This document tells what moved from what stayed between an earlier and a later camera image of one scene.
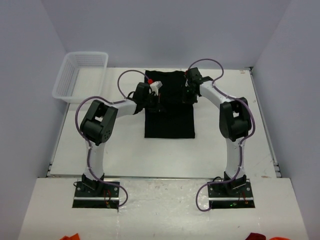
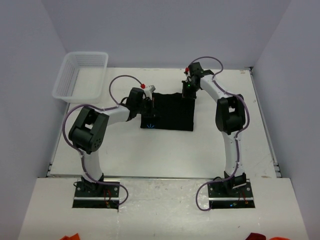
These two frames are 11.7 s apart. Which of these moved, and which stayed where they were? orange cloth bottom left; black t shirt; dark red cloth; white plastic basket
Moved: black t shirt
Stayed: white plastic basket; orange cloth bottom left; dark red cloth
